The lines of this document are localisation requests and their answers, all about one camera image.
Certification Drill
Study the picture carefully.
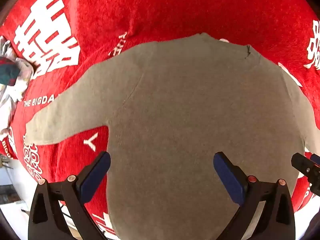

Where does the crumpled patterned cloth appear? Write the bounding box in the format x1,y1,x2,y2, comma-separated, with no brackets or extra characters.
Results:
0,35,34,140

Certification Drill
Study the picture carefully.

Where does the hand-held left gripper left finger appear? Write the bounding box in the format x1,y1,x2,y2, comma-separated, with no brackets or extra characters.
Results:
28,151,112,240

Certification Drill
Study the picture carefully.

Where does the grey sweater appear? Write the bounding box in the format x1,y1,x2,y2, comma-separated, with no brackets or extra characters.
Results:
25,32,317,240

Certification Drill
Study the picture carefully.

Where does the red printed blanket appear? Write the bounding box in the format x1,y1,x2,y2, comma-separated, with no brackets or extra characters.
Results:
0,0,320,240

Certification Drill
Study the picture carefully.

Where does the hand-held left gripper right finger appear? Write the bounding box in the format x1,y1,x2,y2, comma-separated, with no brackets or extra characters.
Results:
213,152,297,240

